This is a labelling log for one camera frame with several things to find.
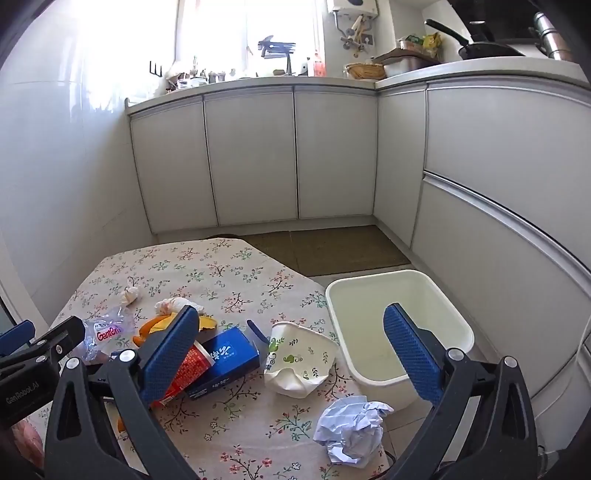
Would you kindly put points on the floral tablecloth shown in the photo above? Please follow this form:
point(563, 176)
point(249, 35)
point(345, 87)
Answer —
point(240, 286)

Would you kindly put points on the clear plastic bottle red label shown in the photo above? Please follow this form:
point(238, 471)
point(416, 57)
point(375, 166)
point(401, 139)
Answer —
point(108, 330)

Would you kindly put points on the white plastic bin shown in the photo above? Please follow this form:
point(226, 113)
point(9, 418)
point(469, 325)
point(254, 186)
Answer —
point(369, 300)

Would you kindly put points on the yellow green food packet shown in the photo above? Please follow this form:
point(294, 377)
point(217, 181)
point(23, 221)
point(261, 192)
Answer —
point(431, 42)

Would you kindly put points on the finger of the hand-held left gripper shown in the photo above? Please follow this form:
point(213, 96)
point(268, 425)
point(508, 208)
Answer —
point(64, 333)
point(16, 336)

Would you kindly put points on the dark kitchen faucet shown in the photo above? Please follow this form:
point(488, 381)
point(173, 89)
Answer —
point(277, 48)

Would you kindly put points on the white kitchen cabinet four doors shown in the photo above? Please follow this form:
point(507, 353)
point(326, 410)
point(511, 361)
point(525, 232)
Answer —
point(254, 152)

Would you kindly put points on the white water heater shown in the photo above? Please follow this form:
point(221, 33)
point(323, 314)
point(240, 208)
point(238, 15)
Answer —
point(353, 4)

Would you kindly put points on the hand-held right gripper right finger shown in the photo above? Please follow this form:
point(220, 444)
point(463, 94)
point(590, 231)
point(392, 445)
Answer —
point(411, 355)

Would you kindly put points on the large crumpled white tissue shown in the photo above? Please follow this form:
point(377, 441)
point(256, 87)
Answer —
point(168, 305)

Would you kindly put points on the crumpled white paper ball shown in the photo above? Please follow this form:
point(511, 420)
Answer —
point(351, 424)

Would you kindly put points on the round brown stool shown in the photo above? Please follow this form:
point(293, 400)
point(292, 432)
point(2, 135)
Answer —
point(224, 237)

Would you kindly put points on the black frying pan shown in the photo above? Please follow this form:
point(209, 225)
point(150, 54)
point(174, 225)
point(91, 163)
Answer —
point(489, 50)

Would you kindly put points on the red snack packet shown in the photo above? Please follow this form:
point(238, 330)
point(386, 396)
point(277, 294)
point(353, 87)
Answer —
point(194, 364)

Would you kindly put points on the small crumpled white tissue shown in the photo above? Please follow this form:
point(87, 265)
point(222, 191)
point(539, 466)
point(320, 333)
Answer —
point(130, 293)

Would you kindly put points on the wooden cutting board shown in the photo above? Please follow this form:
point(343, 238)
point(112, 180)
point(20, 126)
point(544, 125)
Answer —
point(401, 55)

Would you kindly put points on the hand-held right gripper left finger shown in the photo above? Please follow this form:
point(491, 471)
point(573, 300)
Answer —
point(171, 355)

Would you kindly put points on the yellow snack packet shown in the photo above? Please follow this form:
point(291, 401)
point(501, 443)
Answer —
point(207, 322)

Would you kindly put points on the wicker basket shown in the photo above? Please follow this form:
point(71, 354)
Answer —
point(364, 70)

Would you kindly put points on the crushed floral paper cup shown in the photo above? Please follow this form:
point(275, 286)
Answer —
point(300, 355)

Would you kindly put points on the white kitchen cabinet with drawers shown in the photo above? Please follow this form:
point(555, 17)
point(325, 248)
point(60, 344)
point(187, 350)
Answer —
point(485, 147)

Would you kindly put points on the blue cardboard box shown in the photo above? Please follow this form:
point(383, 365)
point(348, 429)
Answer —
point(231, 364)

